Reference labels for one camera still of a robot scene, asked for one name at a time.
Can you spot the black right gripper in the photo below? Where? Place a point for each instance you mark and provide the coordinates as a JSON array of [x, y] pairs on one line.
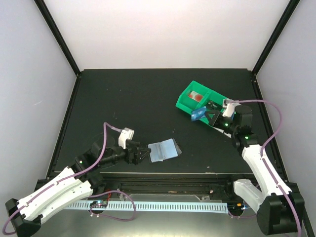
[[215, 121]]

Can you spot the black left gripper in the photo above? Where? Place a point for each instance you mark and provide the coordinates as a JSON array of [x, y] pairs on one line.
[[137, 159]]

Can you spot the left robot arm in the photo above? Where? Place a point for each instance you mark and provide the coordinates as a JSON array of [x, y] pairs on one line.
[[80, 180]]

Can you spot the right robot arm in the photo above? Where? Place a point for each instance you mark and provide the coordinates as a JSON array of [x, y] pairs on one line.
[[278, 208]]

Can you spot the dark card in bin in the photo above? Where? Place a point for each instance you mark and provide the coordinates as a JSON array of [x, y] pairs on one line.
[[212, 106]]

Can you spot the red card in bin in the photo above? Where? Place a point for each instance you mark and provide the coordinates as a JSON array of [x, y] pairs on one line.
[[195, 96]]

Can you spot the green plastic bin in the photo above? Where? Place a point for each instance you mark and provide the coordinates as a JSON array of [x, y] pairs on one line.
[[213, 96], [184, 102]]

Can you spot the white plastic bin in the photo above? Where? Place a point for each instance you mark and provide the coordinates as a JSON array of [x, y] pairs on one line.
[[225, 131]]

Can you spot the left controller board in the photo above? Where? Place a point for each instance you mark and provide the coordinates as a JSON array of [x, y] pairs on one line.
[[99, 204]]

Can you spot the controller board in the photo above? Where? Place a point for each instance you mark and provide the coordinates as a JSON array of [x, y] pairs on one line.
[[99, 204], [237, 206]]

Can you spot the right controller board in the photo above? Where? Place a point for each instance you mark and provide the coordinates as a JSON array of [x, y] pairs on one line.
[[237, 206]]

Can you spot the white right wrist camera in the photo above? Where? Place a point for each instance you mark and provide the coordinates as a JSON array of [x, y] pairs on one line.
[[229, 108]]

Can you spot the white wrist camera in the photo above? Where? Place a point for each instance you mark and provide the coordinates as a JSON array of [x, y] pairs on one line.
[[229, 108], [126, 134]]

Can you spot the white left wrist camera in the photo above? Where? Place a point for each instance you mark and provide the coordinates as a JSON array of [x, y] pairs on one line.
[[126, 134]]

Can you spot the white slotted cable duct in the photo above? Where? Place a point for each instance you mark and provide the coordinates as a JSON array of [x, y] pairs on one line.
[[154, 206]]

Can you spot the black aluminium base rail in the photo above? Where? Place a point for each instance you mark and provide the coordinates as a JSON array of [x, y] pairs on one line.
[[173, 183]]

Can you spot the black corner frame post right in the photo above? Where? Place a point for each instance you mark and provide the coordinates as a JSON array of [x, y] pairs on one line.
[[282, 22]]

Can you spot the black corner frame post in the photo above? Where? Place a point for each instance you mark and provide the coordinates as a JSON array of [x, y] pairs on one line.
[[41, 5], [282, 22]]

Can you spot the black corner frame post left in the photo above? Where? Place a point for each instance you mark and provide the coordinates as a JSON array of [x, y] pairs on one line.
[[41, 5]]

